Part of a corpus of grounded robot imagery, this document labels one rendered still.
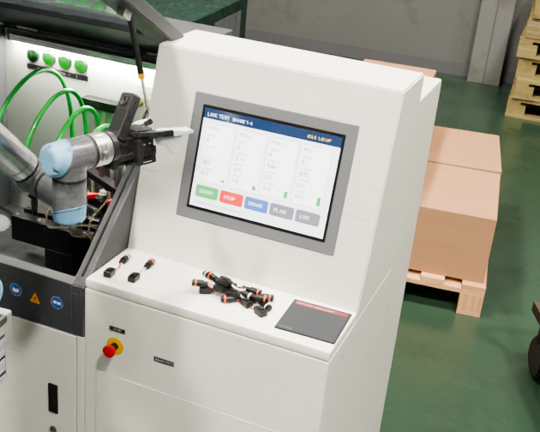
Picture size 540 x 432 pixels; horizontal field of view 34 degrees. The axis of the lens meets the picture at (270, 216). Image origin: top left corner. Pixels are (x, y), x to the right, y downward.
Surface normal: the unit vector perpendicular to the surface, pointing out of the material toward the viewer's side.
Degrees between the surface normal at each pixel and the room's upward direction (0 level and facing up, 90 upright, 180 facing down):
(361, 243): 76
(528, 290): 0
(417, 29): 90
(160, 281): 0
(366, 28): 90
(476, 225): 90
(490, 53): 90
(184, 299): 0
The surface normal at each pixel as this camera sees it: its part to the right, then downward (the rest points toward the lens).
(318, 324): 0.09, -0.91
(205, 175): -0.35, 0.13
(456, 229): -0.25, 0.38
